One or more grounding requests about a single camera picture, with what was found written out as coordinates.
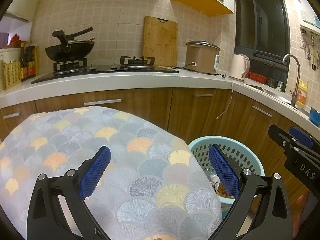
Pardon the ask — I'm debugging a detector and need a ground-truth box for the glass lid with black knob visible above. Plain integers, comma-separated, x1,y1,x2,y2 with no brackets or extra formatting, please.
52,30,96,47

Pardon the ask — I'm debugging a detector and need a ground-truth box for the white water heater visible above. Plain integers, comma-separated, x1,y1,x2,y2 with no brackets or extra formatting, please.
287,0,320,34

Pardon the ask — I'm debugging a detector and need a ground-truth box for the steel sink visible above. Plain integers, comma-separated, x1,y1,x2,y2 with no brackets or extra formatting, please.
246,82,295,101

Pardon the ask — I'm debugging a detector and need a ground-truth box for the white round container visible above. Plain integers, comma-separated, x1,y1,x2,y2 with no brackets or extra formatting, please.
0,47,22,64

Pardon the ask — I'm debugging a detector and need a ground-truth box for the steel faucet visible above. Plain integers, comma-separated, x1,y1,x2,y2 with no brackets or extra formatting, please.
282,54,308,107

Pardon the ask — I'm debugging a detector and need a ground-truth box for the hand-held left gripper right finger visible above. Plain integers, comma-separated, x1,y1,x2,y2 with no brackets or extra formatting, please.
208,144,293,240

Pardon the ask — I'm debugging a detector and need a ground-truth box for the black rice cooker cord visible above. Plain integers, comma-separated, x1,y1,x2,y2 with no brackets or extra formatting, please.
171,62,198,70

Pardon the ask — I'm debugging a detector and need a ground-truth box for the wooden cutting board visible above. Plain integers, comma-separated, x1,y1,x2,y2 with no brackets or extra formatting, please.
143,16,178,67

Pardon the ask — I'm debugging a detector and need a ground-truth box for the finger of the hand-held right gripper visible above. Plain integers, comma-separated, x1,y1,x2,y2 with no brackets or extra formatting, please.
289,127,320,153
268,124,300,156

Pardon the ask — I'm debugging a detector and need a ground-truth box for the wooden base cabinet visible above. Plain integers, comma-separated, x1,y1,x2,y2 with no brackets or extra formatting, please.
0,87,320,198

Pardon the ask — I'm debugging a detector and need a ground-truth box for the yellow dish soap bottle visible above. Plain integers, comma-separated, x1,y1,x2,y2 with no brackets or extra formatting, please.
295,79,309,108

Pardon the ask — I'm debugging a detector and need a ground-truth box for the black burner grate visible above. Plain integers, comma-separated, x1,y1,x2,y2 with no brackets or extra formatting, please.
119,56,155,68
53,58,88,74

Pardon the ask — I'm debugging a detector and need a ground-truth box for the red-label oil bottle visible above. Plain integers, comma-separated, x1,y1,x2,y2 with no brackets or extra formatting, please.
26,44,38,78

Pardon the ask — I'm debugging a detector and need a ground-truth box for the red plastic drain basket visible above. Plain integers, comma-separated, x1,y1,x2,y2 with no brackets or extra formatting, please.
246,71,268,83

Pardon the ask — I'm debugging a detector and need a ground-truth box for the black glass gas stove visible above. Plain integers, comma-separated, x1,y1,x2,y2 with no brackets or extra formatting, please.
31,56,179,84

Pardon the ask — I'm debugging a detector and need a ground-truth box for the white hanging cable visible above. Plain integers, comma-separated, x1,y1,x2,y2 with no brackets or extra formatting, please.
216,79,234,120

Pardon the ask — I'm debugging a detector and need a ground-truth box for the fan-pattern tablecloth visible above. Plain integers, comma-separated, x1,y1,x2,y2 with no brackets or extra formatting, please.
0,106,223,240

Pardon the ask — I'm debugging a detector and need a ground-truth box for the dark sauce bottle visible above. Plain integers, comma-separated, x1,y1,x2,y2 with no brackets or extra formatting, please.
20,42,28,81

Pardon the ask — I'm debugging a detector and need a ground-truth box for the orange panda snack packet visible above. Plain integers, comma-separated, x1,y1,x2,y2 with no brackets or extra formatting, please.
212,180,229,198

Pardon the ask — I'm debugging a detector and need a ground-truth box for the brown rice cooker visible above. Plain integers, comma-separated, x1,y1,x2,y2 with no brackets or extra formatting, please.
185,40,220,74

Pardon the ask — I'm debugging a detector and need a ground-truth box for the light blue plastic basket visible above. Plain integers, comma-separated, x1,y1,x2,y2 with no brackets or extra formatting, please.
187,136,265,230

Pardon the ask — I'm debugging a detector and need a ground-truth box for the black wok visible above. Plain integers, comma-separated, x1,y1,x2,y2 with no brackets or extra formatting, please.
45,27,95,62

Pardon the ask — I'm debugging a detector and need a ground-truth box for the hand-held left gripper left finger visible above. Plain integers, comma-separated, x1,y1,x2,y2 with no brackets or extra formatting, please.
26,145,112,240

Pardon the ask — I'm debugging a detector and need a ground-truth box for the white kitchen countertop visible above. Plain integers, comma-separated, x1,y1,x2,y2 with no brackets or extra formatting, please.
0,65,320,128

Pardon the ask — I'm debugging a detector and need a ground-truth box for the person's right hand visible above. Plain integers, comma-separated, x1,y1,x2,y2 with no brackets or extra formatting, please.
292,191,320,240

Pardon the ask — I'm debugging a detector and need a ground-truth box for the yellow plastic utensil basket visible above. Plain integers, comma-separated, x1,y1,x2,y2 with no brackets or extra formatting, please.
3,60,22,90

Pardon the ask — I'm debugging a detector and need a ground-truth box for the blue bowl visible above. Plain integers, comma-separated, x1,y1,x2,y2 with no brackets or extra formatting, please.
309,107,320,127

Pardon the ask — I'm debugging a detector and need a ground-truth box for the white electric kettle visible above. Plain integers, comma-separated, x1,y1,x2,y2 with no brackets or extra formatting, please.
229,54,250,82

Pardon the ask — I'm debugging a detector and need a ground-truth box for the dark kitchen window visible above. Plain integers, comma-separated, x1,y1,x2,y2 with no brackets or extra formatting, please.
234,0,292,80

